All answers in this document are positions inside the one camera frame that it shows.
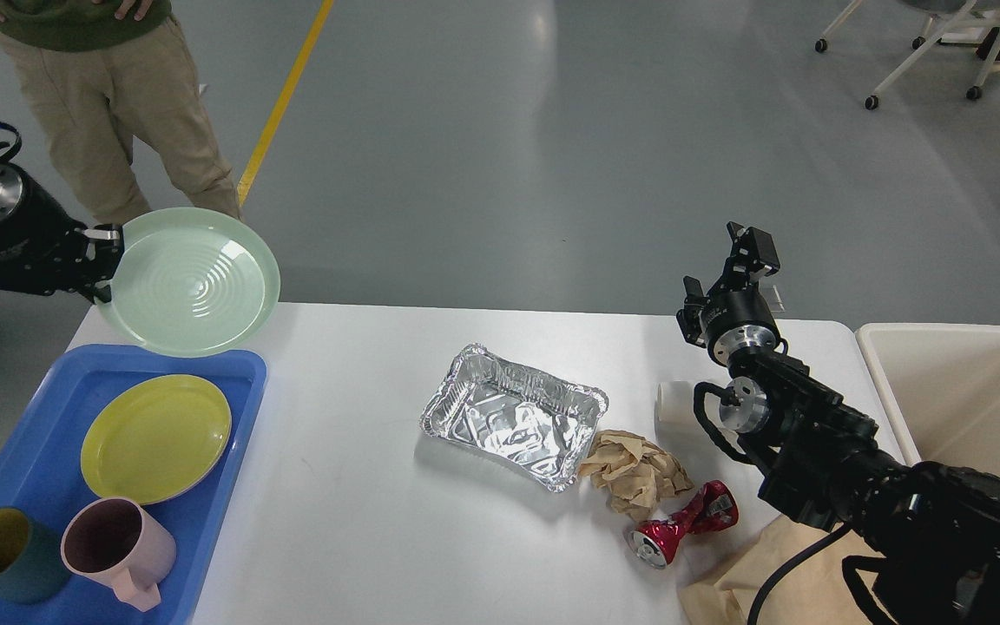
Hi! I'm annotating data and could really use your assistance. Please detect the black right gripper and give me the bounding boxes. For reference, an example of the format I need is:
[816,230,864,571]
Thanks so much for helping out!
[677,221,782,352]

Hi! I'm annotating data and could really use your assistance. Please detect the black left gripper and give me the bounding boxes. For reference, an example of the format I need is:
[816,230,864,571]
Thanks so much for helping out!
[0,163,126,304]

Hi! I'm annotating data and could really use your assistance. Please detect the mint green plate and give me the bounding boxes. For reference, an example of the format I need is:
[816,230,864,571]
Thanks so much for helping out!
[96,207,281,359]

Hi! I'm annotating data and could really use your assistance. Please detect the pink mug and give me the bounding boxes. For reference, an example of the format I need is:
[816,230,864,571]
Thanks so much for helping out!
[60,497,177,612]

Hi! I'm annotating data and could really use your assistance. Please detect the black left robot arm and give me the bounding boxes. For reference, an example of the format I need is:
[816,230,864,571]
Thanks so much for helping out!
[0,122,126,304]

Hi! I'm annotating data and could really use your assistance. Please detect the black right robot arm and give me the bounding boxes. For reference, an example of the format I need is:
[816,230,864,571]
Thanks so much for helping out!
[677,222,1000,624]

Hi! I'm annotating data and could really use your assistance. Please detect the white paper cup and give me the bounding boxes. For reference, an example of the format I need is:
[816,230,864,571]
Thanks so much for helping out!
[655,380,700,430]

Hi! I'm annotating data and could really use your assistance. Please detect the person in khaki trousers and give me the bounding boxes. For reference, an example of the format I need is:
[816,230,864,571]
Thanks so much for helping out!
[0,1,242,224]

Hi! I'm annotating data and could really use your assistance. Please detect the yellow plate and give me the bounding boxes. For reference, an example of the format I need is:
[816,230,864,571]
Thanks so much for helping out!
[80,373,233,505]

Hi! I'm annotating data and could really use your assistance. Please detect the crumpled brown paper ball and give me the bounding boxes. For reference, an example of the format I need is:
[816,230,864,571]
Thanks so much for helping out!
[578,430,695,523]

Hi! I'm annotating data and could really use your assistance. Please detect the blue plastic tray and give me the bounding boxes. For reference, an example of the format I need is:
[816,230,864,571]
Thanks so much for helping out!
[0,344,267,624]

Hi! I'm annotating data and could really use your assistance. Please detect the crushed red can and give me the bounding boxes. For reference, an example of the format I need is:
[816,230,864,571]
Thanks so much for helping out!
[624,480,739,569]

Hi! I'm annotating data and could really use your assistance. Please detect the aluminium foil tray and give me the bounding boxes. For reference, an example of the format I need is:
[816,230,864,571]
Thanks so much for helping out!
[419,344,609,493]

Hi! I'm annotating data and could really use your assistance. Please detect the beige plastic bin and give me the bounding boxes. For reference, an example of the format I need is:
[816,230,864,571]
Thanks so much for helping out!
[856,323,1000,477]

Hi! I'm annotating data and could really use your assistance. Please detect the teal yellow cup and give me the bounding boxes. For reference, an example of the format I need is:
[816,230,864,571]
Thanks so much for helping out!
[0,507,71,605]

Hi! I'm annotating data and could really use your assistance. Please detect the brown paper bag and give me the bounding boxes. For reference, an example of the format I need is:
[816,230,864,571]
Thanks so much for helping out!
[679,516,877,624]

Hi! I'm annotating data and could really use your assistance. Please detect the white chair base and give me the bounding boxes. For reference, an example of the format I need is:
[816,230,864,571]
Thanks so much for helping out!
[864,1,1000,111]

